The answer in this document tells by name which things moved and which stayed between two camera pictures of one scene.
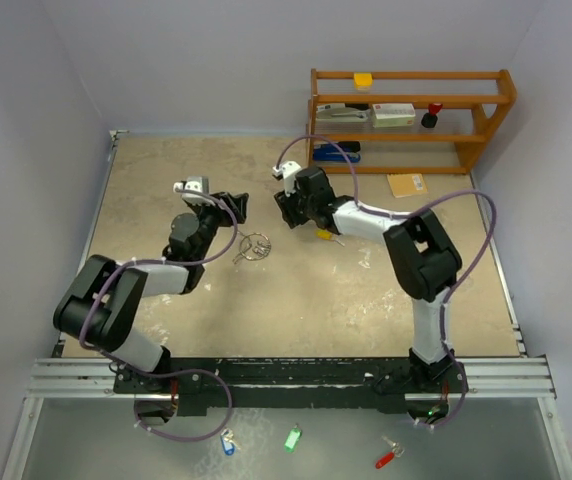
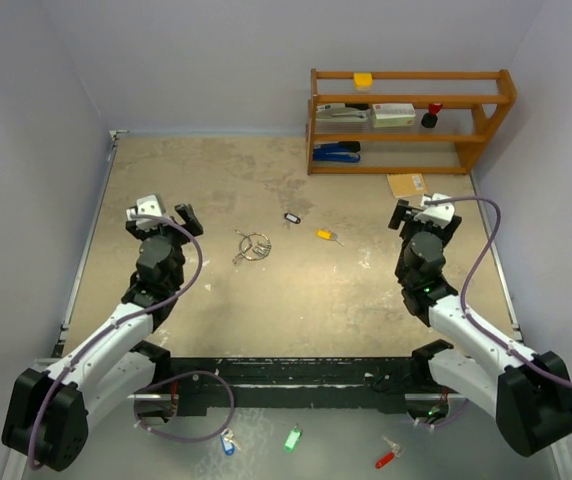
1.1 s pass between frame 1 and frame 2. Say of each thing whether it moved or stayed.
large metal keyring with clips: stayed
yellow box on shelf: stayed
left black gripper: moved
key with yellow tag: stayed
